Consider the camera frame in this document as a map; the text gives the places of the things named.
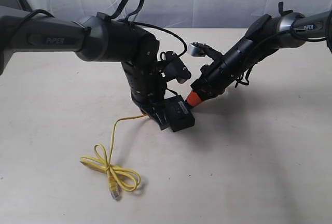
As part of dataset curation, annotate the yellow ethernet cable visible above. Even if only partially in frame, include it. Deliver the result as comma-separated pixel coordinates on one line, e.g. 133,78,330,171
79,114,147,201

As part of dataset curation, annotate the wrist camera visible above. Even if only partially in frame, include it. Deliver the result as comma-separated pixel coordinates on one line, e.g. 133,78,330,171
187,42,223,61
157,51,191,84

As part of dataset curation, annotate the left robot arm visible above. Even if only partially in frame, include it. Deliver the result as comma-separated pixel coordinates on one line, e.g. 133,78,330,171
1,0,195,132

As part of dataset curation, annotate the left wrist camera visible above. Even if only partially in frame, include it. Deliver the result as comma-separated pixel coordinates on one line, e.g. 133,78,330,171
157,51,191,84

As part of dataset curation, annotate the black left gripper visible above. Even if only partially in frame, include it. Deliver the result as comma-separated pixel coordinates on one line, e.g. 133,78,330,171
121,37,170,130

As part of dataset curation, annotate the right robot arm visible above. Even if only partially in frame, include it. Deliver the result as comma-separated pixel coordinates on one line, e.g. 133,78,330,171
186,2,331,108

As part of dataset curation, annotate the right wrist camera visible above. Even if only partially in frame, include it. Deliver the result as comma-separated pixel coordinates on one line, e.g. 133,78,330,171
187,42,223,61

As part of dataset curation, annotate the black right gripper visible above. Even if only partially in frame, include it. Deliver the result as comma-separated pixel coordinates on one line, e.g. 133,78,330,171
186,38,256,109

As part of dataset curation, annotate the black network switch box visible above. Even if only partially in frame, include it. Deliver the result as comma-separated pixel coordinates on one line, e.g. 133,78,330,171
165,95,195,132

